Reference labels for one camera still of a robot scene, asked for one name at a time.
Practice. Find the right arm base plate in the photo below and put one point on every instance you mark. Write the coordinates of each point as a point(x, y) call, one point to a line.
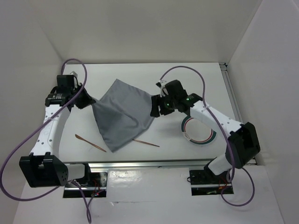
point(204, 185)

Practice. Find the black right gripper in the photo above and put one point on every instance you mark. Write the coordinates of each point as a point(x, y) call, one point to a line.
point(157, 100)

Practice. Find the aluminium rail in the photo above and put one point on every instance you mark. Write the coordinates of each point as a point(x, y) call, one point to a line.
point(142, 164)
point(230, 90)

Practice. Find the grey cloth placemat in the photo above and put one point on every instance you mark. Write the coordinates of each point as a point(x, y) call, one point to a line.
point(122, 114)

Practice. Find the copper knife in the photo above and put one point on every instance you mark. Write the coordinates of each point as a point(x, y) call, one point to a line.
point(80, 138)

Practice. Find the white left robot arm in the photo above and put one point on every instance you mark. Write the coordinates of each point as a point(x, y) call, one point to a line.
point(42, 167)

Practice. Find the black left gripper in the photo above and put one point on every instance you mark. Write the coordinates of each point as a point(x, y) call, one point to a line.
point(88, 100)

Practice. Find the aluminium right side rail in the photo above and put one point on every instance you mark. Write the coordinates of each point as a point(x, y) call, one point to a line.
point(230, 90)

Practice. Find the aluminium front rail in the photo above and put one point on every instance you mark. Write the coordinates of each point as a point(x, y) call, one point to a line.
point(142, 164)

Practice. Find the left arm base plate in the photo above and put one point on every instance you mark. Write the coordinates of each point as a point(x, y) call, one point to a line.
point(94, 184)

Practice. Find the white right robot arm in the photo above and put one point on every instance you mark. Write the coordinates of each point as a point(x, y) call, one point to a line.
point(242, 141)

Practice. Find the white plate green red rim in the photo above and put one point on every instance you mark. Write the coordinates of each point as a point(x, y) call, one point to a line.
point(196, 132)

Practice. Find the copper fork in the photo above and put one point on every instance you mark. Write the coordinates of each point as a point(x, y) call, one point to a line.
point(146, 143)

